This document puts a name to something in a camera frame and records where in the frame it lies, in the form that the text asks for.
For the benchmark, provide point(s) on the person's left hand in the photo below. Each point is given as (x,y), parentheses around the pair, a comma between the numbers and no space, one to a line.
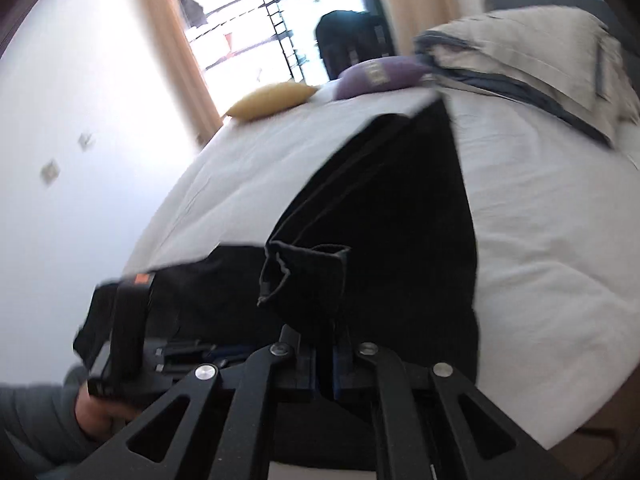
(100,418)

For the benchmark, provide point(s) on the black framed window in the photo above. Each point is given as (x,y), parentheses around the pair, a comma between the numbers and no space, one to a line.
(253,42)

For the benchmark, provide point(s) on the black denim pants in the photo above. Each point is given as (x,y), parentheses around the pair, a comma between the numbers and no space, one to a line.
(379,243)

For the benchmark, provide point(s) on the beige grey folded duvet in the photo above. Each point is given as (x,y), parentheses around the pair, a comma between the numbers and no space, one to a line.
(559,59)

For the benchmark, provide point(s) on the dark grey bed headboard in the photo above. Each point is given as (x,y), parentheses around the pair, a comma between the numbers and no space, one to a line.
(598,8)

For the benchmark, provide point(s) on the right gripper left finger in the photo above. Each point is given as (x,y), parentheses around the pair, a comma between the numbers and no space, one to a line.
(296,369)

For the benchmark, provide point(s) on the purple patterned pillow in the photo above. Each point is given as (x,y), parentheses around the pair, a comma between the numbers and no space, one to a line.
(380,75)

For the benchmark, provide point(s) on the white bed mattress sheet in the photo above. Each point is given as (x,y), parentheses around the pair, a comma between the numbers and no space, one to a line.
(556,219)

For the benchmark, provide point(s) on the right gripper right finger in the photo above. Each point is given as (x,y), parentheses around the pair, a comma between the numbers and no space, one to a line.
(349,371)

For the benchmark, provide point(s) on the grey sleeved left forearm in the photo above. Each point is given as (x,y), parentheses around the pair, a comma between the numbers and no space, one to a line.
(41,425)

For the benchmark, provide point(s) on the yellow pillow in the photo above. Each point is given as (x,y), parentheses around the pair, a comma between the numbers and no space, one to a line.
(270,100)

